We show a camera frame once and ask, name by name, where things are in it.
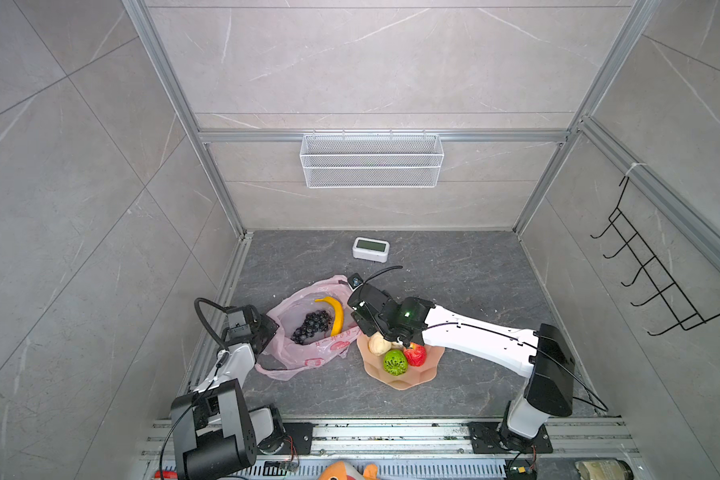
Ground beige fake fruit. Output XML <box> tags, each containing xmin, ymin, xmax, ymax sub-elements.
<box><xmin>367</xmin><ymin>332</ymin><xmax>392</xmax><ymax>357</ymax></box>

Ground red fake fruit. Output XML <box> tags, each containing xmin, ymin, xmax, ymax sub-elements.
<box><xmin>403</xmin><ymin>343</ymin><xmax>427</xmax><ymax>367</ymax></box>

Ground green fake apple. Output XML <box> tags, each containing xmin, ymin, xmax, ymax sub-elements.
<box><xmin>382</xmin><ymin>349</ymin><xmax>409</xmax><ymax>377</ymax></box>

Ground pink plastic shopping bag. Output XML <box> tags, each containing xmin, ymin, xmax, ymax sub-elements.
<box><xmin>255</xmin><ymin>275</ymin><xmax>360</xmax><ymax>381</ymax></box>

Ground pink wavy plate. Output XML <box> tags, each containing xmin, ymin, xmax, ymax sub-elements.
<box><xmin>356</xmin><ymin>334</ymin><xmax>445</xmax><ymax>391</ymax></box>

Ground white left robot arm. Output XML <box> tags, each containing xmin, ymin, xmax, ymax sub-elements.
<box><xmin>166</xmin><ymin>297</ymin><xmax>279</xmax><ymax>479</ymax></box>

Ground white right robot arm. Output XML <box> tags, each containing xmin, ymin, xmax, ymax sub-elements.
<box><xmin>348</xmin><ymin>275</ymin><xmax>608</xmax><ymax>452</ymax></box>

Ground yellow fake banana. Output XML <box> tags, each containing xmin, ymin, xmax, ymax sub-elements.
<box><xmin>316</xmin><ymin>296</ymin><xmax>344</xmax><ymax>337</ymax></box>

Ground black fake grapes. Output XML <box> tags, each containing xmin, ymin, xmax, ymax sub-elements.
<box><xmin>290</xmin><ymin>310</ymin><xmax>334</xmax><ymax>345</ymax></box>

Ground white digital clock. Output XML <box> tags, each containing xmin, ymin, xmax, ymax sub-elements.
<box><xmin>352</xmin><ymin>237</ymin><xmax>390</xmax><ymax>263</ymax></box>

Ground orange plush toy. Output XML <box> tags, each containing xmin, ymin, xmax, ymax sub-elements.
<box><xmin>318</xmin><ymin>461</ymin><xmax>378</xmax><ymax>480</ymax></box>

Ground white wire mesh basket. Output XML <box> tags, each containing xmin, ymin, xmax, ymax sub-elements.
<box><xmin>299</xmin><ymin>133</ymin><xmax>445</xmax><ymax>189</ymax></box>

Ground black wire hook rack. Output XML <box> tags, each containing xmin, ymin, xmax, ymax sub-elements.
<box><xmin>589</xmin><ymin>175</ymin><xmax>720</xmax><ymax>337</ymax></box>

